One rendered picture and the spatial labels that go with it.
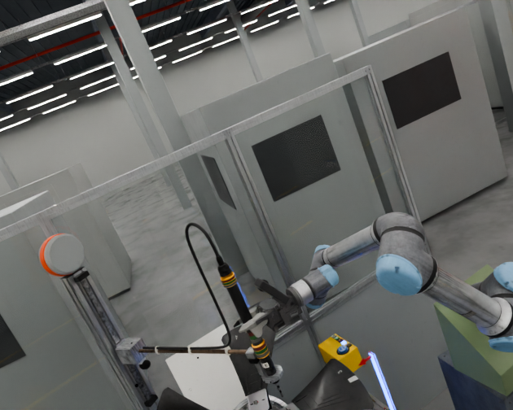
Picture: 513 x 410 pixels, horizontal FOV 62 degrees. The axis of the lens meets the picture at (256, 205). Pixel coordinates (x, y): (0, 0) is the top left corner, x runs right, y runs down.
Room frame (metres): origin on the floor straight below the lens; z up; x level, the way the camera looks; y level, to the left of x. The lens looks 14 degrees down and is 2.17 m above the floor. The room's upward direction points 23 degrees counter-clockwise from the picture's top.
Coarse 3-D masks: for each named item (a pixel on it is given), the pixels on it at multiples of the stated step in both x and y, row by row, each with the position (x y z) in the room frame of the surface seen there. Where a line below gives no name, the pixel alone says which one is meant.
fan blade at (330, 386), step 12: (336, 360) 1.33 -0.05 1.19; (324, 372) 1.30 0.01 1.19; (348, 372) 1.27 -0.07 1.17; (312, 384) 1.27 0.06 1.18; (324, 384) 1.25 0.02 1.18; (336, 384) 1.23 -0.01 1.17; (348, 384) 1.22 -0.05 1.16; (360, 384) 1.22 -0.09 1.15; (300, 396) 1.23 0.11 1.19; (312, 396) 1.21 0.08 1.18; (324, 396) 1.19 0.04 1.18; (336, 396) 1.18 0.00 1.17; (348, 396) 1.18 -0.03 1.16; (360, 396) 1.17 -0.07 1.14; (300, 408) 1.17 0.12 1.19; (312, 408) 1.16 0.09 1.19; (324, 408) 1.15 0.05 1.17; (336, 408) 1.14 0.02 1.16; (348, 408) 1.14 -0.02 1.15; (360, 408) 1.13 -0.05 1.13; (372, 408) 1.13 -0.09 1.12
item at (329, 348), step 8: (320, 344) 1.63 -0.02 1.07; (328, 344) 1.60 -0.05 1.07; (336, 344) 1.58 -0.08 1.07; (344, 344) 1.56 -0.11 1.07; (352, 344) 1.54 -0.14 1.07; (328, 352) 1.55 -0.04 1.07; (336, 352) 1.53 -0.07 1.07; (352, 352) 1.50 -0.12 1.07; (328, 360) 1.58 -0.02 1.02; (344, 360) 1.49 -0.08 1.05; (352, 360) 1.50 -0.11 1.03; (360, 360) 1.51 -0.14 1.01; (352, 368) 1.49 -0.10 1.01
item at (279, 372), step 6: (246, 354) 1.19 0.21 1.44; (252, 354) 1.17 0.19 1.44; (252, 360) 1.17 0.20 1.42; (258, 360) 1.17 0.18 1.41; (258, 366) 1.17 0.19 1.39; (276, 366) 1.19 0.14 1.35; (258, 372) 1.18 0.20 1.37; (264, 372) 1.18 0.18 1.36; (276, 372) 1.16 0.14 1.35; (282, 372) 1.16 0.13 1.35; (264, 378) 1.16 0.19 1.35; (270, 378) 1.14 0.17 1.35; (276, 378) 1.14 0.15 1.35
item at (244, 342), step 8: (264, 328) 1.34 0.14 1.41; (224, 336) 1.40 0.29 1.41; (232, 336) 1.38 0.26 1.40; (240, 336) 1.37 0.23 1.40; (248, 336) 1.35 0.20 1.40; (264, 336) 1.32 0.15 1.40; (272, 336) 1.30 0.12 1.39; (224, 344) 1.39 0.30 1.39; (232, 344) 1.37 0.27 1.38; (240, 344) 1.35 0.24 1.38; (248, 344) 1.33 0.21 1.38; (272, 344) 1.28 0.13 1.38; (232, 360) 1.34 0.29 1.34; (240, 360) 1.32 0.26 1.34; (240, 368) 1.30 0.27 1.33; (248, 368) 1.28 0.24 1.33; (240, 376) 1.29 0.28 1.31; (248, 376) 1.26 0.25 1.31; (256, 376) 1.24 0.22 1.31; (248, 384) 1.25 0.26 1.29; (256, 384) 1.23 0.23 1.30; (264, 384) 1.21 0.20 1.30; (248, 392) 1.23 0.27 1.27
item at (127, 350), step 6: (120, 342) 1.55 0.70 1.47; (126, 342) 1.54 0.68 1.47; (132, 342) 1.52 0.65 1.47; (138, 342) 1.51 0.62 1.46; (144, 342) 1.53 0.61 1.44; (120, 348) 1.52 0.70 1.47; (126, 348) 1.49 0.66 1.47; (132, 348) 1.49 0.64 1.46; (138, 348) 1.50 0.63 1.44; (120, 354) 1.52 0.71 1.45; (126, 354) 1.50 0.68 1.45; (132, 354) 1.48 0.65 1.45; (138, 354) 1.50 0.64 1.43; (144, 354) 1.51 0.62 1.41; (126, 360) 1.51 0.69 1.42; (132, 360) 1.49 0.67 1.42; (138, 360) 1.48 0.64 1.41
